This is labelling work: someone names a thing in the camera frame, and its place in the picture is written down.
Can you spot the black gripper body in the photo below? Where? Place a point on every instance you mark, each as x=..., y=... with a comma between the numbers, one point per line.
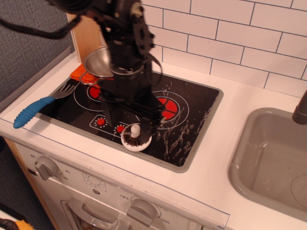
x=132, y=94

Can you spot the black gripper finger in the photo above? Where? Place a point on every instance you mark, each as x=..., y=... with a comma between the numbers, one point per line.
x=108, y=109
x=148, y=127

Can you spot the white toy mushroom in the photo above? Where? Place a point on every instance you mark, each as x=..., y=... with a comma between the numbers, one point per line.
x=131, y=138

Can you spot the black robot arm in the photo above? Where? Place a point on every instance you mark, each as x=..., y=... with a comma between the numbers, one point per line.
x=129, y=41

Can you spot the black toy stovetop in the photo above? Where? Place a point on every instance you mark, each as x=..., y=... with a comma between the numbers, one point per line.
x=188, y=110

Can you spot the orange cloth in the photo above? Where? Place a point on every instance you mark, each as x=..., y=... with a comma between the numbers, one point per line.
x=80, y=74

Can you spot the wooden side panel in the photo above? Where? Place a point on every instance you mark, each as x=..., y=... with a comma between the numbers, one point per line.
x=87, y=37

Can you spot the grey oven knob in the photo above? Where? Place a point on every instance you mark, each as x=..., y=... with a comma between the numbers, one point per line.
x=142, y=211

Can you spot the grey timer knob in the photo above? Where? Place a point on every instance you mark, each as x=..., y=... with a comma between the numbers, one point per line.
x=46, y=167

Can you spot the grey sink basin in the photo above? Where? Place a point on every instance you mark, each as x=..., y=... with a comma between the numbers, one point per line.
x=269, y=165

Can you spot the grey faucet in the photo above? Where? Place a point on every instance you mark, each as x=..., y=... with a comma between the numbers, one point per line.
x=300, y=113

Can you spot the orange black object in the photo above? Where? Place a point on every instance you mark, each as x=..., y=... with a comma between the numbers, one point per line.
x=7, y=224

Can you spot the steel bowl with handles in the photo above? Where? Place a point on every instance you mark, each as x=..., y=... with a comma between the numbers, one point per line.
x=97, y=63

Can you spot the blue handled fork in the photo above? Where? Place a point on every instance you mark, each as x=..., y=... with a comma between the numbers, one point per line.
x=31, y=110

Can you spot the grey oven door handle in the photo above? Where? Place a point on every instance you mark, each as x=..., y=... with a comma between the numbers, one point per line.
x=85, y=219

